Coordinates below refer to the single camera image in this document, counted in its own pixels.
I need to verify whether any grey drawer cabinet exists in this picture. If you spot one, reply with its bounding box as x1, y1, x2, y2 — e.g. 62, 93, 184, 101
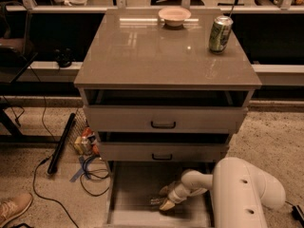
73, 7, 263, 228

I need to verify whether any tan shoe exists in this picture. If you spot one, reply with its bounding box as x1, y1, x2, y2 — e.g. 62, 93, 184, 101
0, 193, 33, 228

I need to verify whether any green soda can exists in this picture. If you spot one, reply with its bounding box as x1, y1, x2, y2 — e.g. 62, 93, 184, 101
209, 15, 233, 53

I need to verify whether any black floor cable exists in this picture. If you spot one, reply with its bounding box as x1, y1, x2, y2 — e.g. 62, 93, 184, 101
32, 155, 80, 228

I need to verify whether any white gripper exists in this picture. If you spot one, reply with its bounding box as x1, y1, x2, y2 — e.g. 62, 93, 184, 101
159, 181, 190, 211

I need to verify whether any dark office chair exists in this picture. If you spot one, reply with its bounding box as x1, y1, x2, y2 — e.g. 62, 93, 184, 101
0, 1, 37, 85

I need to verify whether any top grey drawer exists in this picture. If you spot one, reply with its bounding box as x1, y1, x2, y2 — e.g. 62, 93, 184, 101
84, 105, 247, 134

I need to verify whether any clear plastic water bottle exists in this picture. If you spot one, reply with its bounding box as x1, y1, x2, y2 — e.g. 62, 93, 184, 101
150, 197, 164, 206

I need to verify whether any black bar on floor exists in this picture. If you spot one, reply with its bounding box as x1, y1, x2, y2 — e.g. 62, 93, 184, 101
47, 113, 76, 175

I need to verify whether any middle grey drawer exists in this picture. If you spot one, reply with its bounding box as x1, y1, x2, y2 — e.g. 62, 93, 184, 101
98, 142, 229, 162

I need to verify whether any grey drawer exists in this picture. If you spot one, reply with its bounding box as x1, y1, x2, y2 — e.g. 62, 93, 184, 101
84, 105, 247, 134
98, 142, 229, 162

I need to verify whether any wire basket with items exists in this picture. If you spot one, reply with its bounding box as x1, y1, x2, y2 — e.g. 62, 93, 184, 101
67, 108, 99, 156

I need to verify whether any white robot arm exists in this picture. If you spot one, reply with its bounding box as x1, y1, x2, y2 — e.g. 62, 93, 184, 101
160, 157, 286, 228

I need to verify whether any white ceramic bowl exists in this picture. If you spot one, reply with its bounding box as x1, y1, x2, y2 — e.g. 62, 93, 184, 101
159, 7, 191, 27

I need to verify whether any bottom open drawer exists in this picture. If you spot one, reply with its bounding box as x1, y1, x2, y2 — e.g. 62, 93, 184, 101
103, 161, 214, 228

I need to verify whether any black headset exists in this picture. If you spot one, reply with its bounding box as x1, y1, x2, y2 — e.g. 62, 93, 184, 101
54, 48, 74, 68

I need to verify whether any blue cable loop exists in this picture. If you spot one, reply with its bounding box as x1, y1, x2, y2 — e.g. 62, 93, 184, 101
79, 155, 110, 198

